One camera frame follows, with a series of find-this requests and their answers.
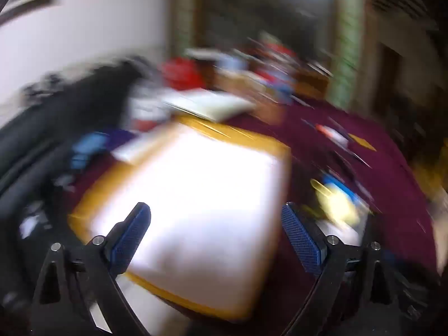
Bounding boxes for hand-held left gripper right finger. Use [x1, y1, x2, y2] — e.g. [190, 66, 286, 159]
[281, 202, 403, 336]

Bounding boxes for white glue pen orange band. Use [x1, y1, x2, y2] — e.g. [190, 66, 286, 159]
[315, 124, 351, 148]

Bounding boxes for white paper sheet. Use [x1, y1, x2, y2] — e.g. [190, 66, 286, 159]
[112, 129, 169, 163]

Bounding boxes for pale yellow pouch case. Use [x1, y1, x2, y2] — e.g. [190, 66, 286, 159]
[311, 178, 368, 225]

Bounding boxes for white box with yellow tape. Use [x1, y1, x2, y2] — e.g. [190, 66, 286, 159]
[68, 117, 293, 323]

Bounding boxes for red bag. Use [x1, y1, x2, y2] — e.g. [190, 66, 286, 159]
[159, 58, 204, 90]

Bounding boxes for stack of white papers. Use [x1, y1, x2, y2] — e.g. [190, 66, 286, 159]
[164, 89, 254, 121]

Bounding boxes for black sofa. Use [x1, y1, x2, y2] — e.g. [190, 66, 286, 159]
[0, 59, 141, 253]

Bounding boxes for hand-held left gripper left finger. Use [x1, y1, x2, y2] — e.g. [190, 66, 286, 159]
[30, 202, 152, 336]

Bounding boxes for purple cloth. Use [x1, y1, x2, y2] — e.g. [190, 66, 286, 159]
[105, 129, 137, 151]

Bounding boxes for bamboo painted frame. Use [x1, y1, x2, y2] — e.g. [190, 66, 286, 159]
[329, 0, 368, 109]

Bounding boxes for blue cloth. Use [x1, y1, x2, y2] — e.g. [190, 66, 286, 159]
[70, 133, 109, 169]

